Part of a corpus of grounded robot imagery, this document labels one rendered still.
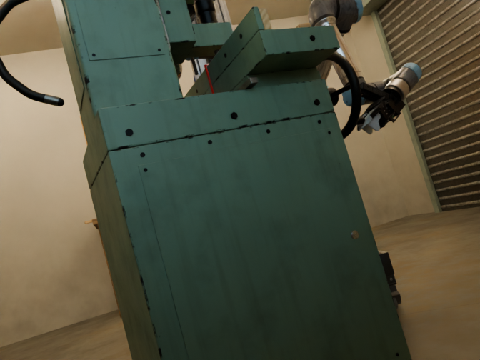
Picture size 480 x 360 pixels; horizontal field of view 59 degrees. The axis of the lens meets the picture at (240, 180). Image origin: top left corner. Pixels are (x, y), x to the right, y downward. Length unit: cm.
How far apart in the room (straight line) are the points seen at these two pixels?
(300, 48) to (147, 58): 37
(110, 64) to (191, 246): 47
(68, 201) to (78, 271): 68
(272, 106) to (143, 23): 38
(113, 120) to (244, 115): 29
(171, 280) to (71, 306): 362
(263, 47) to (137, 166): 38
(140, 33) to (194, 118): 28
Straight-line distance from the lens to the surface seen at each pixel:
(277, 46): 99
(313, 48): 105
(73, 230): 444
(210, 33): 127
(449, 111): 470
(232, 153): 94
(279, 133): 101
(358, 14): 185
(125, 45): 109
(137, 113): 91
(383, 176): 544
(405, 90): 155
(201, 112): 95
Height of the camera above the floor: 51
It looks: 5 degrees up
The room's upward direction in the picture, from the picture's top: 16 degrees counter-clockwise
